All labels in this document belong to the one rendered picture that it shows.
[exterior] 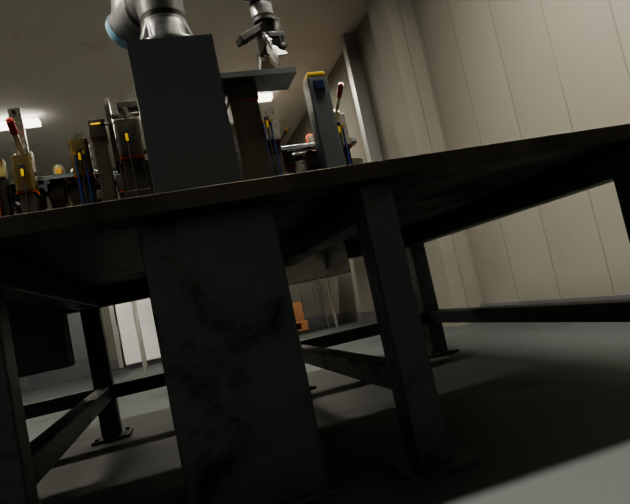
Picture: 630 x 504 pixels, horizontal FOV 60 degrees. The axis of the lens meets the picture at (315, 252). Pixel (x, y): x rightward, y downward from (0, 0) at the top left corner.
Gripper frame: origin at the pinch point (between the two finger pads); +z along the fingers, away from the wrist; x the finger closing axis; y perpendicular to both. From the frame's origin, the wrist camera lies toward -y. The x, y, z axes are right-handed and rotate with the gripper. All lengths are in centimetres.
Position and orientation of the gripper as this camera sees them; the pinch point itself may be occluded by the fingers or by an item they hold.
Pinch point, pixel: (269, 75)
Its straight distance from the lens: 191.0
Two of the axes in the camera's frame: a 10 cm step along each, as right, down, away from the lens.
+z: 2.1, 9.8, -0.8
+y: 9.0, -1.6, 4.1
